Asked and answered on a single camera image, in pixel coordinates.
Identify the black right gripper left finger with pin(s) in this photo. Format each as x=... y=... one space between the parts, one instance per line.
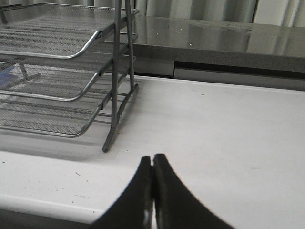
x=133 y=208

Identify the silver mesh tray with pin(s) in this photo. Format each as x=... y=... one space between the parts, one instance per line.
x=66 y=119
x=61 y=31
x=65 y=80

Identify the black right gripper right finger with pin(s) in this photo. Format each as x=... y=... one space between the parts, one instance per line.
x=176 y=206

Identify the grey stone counter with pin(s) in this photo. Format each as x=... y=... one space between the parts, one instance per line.
x=238 y=53

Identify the silver wire rack frame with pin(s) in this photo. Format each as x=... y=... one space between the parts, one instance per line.
x=119 y=98

